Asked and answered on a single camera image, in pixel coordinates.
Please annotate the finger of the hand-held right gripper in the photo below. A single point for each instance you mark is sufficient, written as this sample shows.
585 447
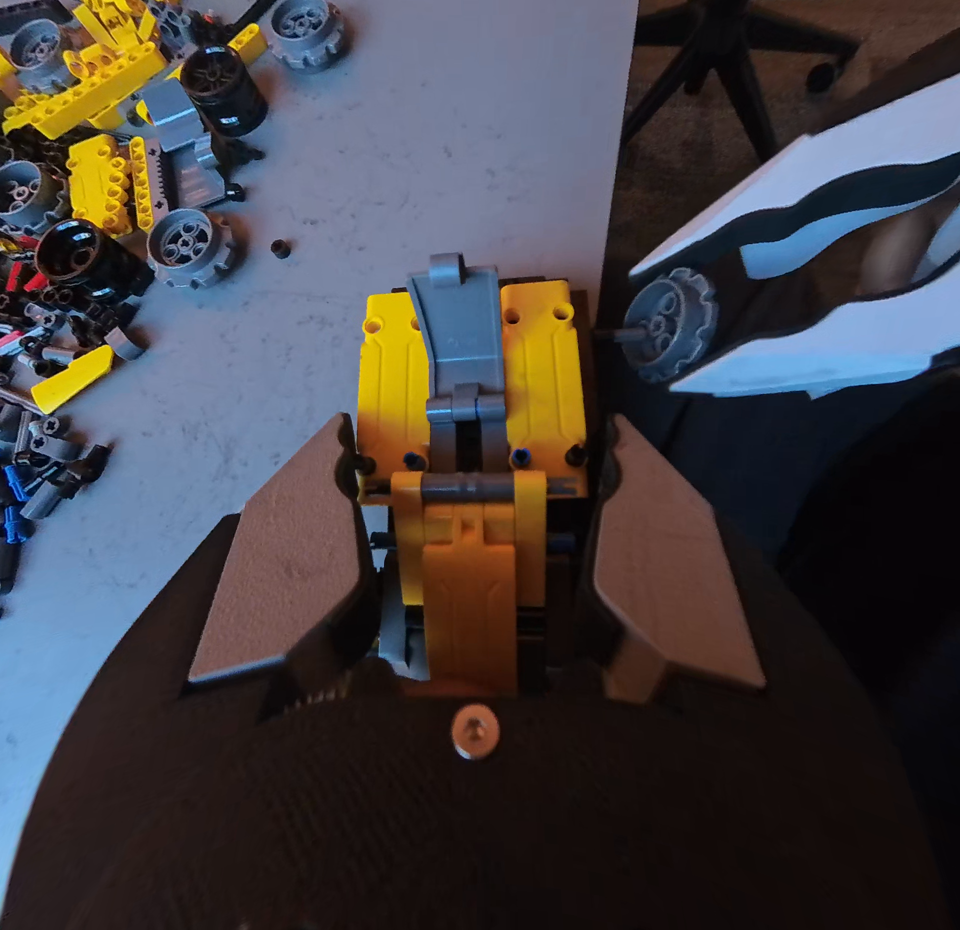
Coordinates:
810 172
862 337

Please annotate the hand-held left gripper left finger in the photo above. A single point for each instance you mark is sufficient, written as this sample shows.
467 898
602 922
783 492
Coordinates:
277 577

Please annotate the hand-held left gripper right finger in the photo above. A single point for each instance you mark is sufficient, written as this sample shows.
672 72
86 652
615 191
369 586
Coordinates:
675 577

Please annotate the grey toothed wheel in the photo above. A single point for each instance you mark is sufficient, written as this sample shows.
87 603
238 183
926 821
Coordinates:
191 249
667 326
307 31

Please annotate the yellow toy vehicle model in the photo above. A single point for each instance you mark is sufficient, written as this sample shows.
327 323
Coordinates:
465 420

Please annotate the grey desk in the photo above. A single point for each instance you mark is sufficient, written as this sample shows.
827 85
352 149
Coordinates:
450 157

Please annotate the black swivel chair base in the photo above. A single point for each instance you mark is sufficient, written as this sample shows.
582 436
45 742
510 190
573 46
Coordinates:
727 37

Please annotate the person's dark clothing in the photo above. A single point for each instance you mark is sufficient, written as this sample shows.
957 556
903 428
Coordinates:
862 570

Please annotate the yellow curved panel piece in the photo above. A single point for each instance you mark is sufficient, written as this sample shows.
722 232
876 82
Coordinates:
71 379

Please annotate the small black connector piece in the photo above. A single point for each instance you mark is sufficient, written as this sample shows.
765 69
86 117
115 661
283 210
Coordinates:
280 247

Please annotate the black wheel rim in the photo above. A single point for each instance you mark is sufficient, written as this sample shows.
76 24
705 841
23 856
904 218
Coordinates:
82 255

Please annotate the grey panel piece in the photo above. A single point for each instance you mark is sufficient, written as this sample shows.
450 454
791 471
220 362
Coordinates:
184 150

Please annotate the pile of yellow beams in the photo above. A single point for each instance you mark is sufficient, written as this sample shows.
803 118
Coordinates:
97 82

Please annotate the thick black axle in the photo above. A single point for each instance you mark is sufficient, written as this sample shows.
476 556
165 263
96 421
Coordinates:
262 0

